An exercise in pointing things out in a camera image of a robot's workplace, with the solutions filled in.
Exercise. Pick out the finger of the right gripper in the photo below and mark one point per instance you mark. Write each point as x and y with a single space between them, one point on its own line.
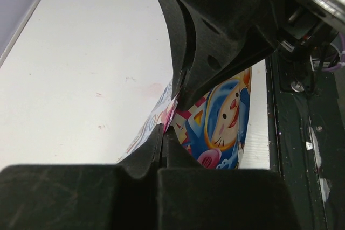
182 37
231 35

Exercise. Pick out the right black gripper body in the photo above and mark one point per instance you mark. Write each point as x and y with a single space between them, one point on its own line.
295 28

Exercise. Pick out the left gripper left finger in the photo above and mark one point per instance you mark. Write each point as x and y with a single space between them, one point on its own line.
120 196

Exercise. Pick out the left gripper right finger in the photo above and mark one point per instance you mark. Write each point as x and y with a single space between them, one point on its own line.
189 196

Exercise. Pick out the pink pet food bag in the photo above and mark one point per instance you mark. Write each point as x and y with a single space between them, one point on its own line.
213 130

